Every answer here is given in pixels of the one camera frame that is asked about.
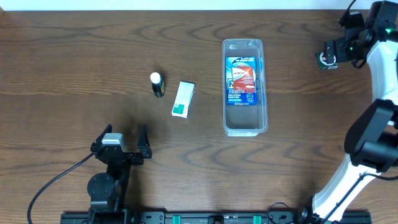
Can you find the blue Kool Fever box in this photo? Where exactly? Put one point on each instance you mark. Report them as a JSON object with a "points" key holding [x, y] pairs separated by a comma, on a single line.
{"points": [[238, 98]]}

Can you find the white green medicine box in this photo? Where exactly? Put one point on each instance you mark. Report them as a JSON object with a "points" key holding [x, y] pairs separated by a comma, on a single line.
{"points": [[183, 99]]}

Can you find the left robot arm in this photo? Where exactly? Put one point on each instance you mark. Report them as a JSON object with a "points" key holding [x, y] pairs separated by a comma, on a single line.
{"points": [[107, 190]]}

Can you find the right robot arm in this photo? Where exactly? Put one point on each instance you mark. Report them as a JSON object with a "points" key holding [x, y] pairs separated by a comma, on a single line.
{"points": [[369, 149]]}

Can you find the dark green round-label box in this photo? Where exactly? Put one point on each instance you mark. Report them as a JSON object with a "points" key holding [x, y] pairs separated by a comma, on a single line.
{"points": [[322, 64]]}

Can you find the red medicine box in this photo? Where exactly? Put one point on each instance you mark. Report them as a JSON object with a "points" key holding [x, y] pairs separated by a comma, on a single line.
{"points": [[244, 79]]}

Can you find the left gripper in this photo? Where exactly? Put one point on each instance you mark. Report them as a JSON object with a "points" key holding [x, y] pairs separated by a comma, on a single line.
{"points": [[125, 156]]}

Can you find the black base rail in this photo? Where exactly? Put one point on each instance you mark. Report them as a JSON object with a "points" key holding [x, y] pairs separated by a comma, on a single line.
{"points": [[159, 217]]}

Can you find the clear plastic container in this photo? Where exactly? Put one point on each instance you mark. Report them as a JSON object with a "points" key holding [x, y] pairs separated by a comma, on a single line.
{"points": [[246, 120]]}

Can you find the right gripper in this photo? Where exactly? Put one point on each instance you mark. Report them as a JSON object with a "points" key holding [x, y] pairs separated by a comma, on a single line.
{"points": [[330, 51]]}

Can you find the dark bottle white cap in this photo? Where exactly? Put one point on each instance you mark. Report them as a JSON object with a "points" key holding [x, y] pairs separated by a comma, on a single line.
{"points": [[158, 85]]}

